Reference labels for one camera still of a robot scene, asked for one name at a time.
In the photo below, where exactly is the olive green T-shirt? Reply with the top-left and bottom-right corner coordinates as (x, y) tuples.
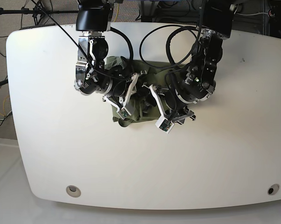
(103, 56), (195, 131)

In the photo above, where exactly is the black tripod stand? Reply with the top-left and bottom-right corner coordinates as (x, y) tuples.
(0, 1), (78, 26)

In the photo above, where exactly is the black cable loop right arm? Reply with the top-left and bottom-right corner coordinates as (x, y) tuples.
(93, 27), (134, 81)

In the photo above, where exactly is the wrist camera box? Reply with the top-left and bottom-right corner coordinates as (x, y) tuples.
(117, 106), (135, 120)
(155, 116), (174, 133)

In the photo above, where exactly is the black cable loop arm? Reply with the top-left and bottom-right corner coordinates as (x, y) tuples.
(93, 27), (134, 81)
(139, 24), (202, 69)

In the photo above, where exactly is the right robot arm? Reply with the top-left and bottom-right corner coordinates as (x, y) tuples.
(75, 0), (148, 117)

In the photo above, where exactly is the right table grommet hole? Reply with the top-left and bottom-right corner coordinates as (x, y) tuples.
(267, 184), (280, 195)

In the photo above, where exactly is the left table grommet hole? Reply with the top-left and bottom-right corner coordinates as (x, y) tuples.
(66, 185), (81, 198)

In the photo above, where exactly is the table grommet hole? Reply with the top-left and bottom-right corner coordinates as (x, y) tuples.
(267, 184), (280, 195)
(66, 185), (81, 198)

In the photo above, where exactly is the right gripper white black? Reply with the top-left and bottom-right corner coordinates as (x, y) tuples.
(103, 70), (150, 112)

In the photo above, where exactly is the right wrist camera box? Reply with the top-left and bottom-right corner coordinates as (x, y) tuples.
(117, 106), (135, 120)

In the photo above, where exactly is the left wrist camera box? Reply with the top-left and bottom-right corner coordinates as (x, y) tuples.
(155, 116), (174, 133)

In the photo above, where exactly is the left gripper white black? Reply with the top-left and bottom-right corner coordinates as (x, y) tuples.
(142, 83), (196, 124)

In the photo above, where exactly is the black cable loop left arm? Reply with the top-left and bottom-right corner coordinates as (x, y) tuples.
(139, 24), (202, 69)

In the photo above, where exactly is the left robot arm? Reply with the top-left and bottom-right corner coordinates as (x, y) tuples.
(139, 0), (238, 127)

